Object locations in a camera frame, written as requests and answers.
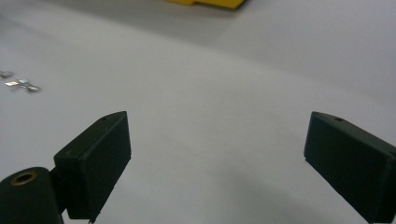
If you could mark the yellow black drawer organizer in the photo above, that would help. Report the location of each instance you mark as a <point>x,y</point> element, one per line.
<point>214,2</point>

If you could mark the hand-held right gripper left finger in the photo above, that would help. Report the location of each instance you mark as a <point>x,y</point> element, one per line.
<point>93,168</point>

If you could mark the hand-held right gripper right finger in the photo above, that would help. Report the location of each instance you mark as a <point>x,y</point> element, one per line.
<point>351,158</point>

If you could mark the small silver metal piece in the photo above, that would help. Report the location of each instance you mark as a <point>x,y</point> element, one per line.
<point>23,81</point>
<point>11,83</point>
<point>33,88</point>

